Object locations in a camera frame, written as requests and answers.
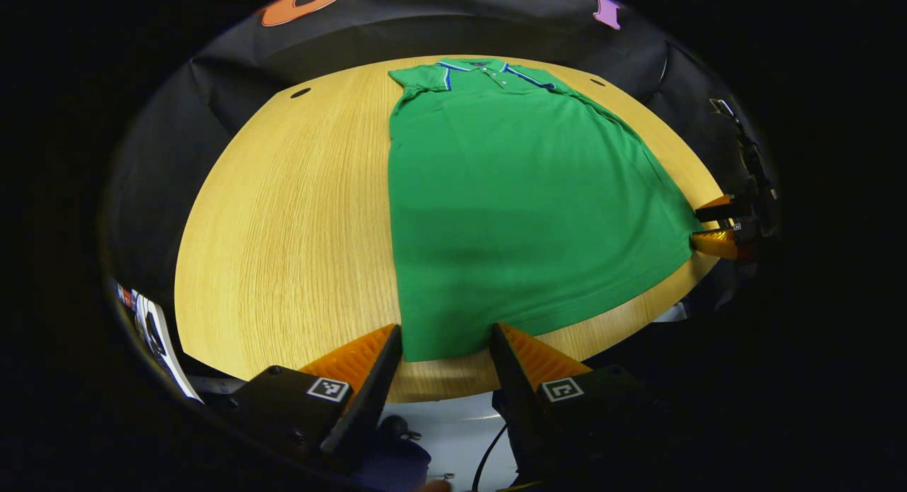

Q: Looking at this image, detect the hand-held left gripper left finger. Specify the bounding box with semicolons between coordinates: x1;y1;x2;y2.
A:
225;324;403;473

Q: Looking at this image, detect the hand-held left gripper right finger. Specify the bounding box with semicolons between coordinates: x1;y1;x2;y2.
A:
490;322;663;487

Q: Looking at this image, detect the green T-shirt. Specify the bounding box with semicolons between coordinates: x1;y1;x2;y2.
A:
387;57;704;363

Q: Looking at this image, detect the dark blue object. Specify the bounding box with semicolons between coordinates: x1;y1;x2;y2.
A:
354;414;433;492

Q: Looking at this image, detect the white side desk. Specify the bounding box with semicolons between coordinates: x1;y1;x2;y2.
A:
131;292;205;405

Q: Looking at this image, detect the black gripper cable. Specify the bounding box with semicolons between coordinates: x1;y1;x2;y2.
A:
471;421;509;492

